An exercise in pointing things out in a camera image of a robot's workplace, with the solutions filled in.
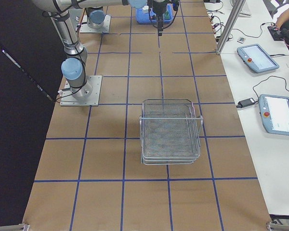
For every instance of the blue plastic tray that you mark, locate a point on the blue plastic tray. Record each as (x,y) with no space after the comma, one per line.
(144,17)

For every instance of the far teach pendant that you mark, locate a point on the far teach pendant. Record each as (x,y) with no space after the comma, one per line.
(256,58)

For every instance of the black power adapter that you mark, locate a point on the black power adapter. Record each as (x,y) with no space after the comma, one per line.
(245,103)

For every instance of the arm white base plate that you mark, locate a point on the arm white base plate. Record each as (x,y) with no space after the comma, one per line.
(88,95)
(93,28)

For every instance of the teach pendant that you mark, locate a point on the teach pendant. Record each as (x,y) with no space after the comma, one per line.
(274,112)
(256,58)

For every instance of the silver wire mesh shelf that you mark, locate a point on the silver wire mesh shelf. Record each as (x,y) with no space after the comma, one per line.
(169,132)

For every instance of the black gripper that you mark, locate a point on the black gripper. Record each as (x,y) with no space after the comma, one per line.
(158,7)

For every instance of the aluminium frame post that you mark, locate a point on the aluminium frame post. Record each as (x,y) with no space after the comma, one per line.
(238,5)

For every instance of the near teach pendant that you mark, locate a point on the near teach pendant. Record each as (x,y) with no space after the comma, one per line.
(274,112)

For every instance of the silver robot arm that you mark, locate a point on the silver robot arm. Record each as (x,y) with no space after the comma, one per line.
(73,68)
(95,16)

